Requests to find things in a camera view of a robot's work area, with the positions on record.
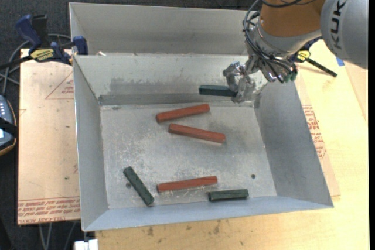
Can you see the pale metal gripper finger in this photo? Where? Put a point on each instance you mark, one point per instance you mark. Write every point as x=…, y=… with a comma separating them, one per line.
x=231, y=70
x=246, y=87

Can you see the dark green block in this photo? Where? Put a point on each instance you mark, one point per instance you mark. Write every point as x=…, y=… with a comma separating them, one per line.
x=228, y=195
x=214, y=90
x=137, y=185

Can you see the red-brown flat block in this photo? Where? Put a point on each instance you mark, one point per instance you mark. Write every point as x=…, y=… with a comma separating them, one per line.
x=183, y=113
x=196, y=133
x=187, y=184

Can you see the grey metal bin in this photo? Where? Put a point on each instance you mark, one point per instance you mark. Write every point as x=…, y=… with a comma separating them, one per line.
x=181, y=155

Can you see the brown cardboard board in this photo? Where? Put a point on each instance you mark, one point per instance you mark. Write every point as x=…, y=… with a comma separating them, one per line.
x=47, y=126

